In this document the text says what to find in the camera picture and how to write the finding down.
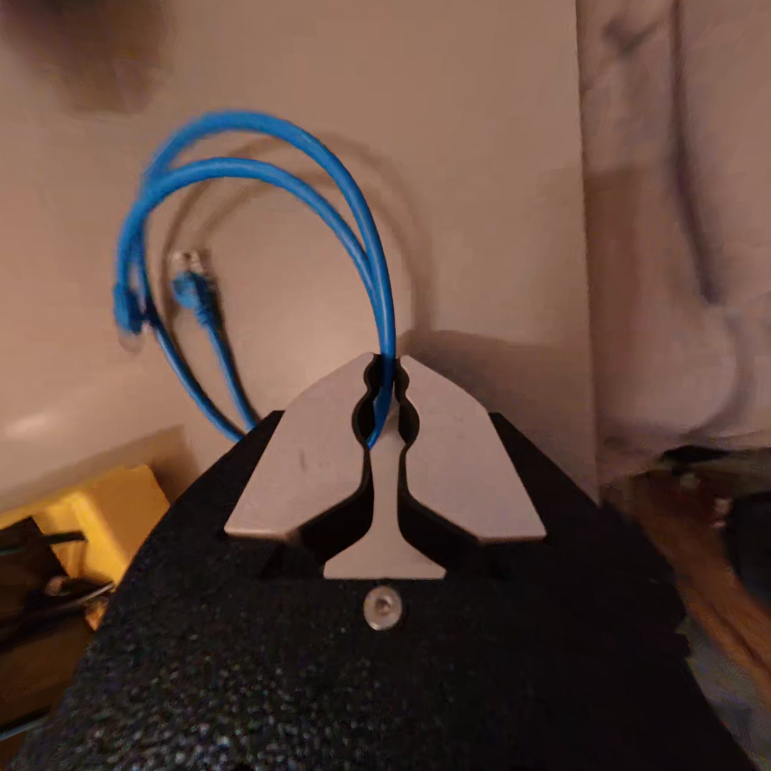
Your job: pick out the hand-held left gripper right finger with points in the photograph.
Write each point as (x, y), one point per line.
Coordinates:
(464, 470)

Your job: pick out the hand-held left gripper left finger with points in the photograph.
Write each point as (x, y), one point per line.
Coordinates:
(301, 470)

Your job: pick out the yellow plastic bin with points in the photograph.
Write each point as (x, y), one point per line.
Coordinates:
(108, 512)

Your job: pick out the grey desk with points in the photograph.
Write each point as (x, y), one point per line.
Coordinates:
(482, 180)

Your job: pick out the person's grey sweater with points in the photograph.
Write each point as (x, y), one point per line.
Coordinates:
(662, 241)

